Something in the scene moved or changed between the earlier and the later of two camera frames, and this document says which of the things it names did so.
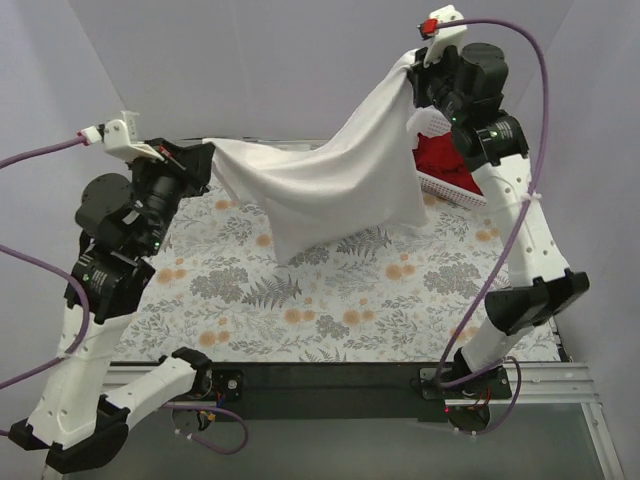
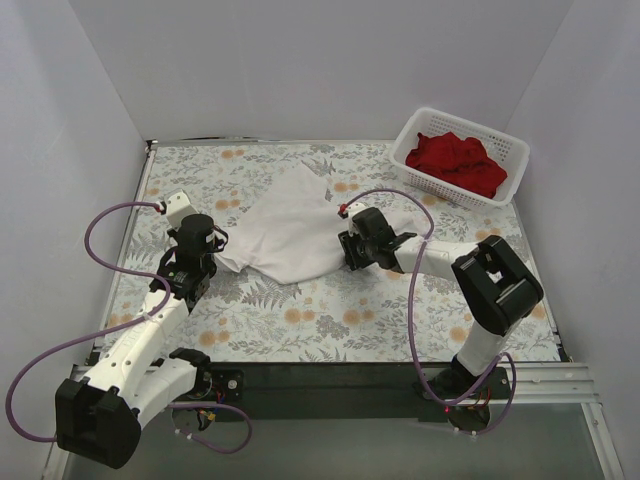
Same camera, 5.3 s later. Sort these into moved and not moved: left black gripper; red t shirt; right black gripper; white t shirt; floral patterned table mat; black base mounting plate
Moved: right black gripper; white t shirt; left black gripper
Not moved: black base mounting plate; red t shirt; floral patterned table mat
